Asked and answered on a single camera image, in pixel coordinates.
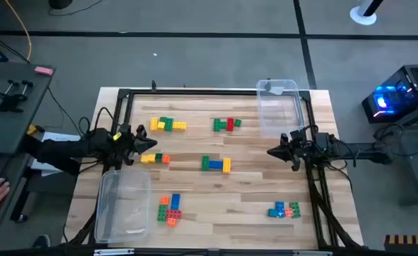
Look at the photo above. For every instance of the black caster wheel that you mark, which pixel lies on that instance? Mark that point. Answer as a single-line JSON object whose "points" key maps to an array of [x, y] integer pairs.
{"points": [[22, 217]]}

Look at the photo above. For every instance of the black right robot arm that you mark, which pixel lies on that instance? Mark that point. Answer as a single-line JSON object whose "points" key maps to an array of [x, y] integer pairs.
{"points": [[362, 152]]}

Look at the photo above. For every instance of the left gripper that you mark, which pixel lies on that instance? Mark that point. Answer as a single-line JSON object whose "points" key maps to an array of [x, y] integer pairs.
{"points": [[129, 147]]}

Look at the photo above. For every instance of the white round stand base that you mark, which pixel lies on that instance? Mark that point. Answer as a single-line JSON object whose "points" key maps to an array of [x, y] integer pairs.
{"points": [[362, 16]]}

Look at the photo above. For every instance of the small yellow building block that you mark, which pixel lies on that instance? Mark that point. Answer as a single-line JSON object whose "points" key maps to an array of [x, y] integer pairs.
{"points": [[161, 125]]}

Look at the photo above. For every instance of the black round base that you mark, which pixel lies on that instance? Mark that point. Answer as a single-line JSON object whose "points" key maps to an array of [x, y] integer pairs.
{"points": [[60, 3]]}

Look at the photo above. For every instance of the black clamp stand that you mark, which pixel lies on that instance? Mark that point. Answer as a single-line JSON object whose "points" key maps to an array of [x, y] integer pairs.
{"points": [[10, 103]]}

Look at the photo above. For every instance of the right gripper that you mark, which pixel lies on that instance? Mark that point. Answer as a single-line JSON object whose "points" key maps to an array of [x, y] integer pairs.
{"points": [[298, 153]]}

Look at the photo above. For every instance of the dark grey desk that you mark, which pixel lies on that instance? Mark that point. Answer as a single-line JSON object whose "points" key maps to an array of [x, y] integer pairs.
{"points": [[17, 121]]}

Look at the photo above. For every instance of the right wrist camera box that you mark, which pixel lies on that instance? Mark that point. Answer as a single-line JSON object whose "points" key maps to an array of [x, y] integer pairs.
{"points": [[296, 135]]}

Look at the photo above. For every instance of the white paper sheet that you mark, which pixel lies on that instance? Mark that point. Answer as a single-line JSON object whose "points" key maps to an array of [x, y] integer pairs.
{"points": [[63, 137]]}

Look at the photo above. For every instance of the silver metal bracket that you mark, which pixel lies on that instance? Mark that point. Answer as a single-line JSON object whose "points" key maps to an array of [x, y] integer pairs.
{"points": [[113, 252], [312, 253]]}

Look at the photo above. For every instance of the wooden slatted bench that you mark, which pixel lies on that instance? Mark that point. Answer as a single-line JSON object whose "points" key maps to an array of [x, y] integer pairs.
{"points": [[408, 241]]}

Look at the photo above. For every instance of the clear plastic bin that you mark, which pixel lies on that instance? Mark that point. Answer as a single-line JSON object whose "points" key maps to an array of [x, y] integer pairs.
{"points": [[123, 213], [280, 113]]}

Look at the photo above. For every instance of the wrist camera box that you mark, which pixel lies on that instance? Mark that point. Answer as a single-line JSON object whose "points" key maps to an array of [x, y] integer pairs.
{"points": [[296, 135], [126, 129]]}

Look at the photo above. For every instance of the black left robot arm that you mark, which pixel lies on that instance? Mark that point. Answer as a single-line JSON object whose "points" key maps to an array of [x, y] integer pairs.
{"points": [[63, 153]]}

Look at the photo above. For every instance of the dark desk shelf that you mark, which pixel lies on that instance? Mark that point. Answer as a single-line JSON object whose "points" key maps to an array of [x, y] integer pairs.
{"points": [[13, 192]]}

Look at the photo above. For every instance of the pink sponge block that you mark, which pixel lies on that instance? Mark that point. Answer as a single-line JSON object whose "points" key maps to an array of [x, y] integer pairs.
{"points": [[44, 70]]}

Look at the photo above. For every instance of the yellow tape tag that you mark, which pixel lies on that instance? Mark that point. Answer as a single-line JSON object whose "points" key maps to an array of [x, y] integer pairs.
{"points": [[117, 136]]}

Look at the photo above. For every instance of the person's shoe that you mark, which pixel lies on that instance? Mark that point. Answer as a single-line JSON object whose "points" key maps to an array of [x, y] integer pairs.
{"points": [[42, 241]]}

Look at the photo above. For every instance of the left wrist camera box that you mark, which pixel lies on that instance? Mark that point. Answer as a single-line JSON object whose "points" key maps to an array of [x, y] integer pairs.
{"points": [[126, 129]]}

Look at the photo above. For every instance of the yellow and black tool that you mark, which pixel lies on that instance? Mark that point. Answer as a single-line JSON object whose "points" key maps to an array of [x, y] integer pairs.
{"points": [[32, 129]]}

